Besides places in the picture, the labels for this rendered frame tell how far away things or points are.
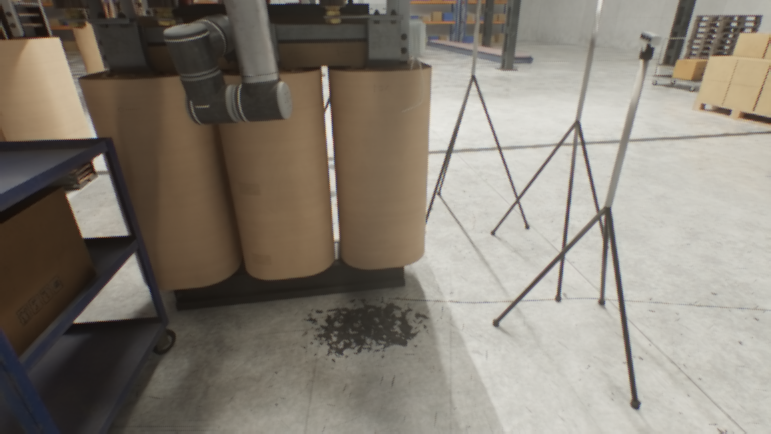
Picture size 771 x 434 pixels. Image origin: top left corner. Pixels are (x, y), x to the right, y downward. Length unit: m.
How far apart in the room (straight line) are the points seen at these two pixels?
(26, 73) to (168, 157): 2.24
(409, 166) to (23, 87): 2.92
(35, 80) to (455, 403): 3.43
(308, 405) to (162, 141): 1.08
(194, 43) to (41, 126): 2.75
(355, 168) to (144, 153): 0.77
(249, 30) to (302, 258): 0.99
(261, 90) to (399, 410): 1.15
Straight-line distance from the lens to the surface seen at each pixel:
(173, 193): 1.68
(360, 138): 1.52
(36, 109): 3.78
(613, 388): 1.80
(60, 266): 1.43
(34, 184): 1.27
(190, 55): 1.15
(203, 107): 1.19
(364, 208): 1.63
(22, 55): 3.75
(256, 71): 1.11
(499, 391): 1.64
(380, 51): 1.50
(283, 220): 1.64
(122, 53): 1.63
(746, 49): 7.47
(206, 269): 1.83
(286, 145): 1.52
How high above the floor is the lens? 1.25
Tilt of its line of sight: 24 degrees down
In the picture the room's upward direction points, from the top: 1 degrees counter-clockwise
